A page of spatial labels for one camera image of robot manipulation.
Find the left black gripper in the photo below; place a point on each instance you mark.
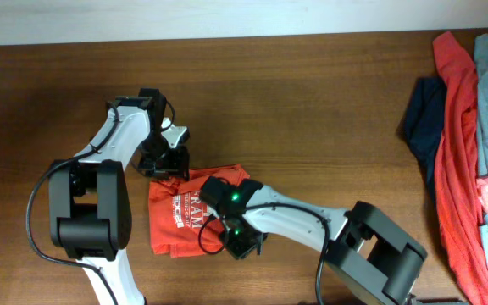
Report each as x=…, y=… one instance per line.
x=177, y=166

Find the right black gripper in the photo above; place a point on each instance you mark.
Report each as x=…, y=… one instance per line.
x=237, y=249

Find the orange soccer t-shirt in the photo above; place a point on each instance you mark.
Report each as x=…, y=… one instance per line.
x=177, y=215

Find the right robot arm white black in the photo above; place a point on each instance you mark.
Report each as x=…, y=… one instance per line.
x=376, y=259

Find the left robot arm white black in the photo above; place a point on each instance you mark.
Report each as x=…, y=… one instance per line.
x=89, y=206

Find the navy garment in pile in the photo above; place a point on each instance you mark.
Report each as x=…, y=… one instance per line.
x=423, y=124

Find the red shirt in pile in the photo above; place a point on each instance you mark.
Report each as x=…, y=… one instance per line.
x=459, y=211

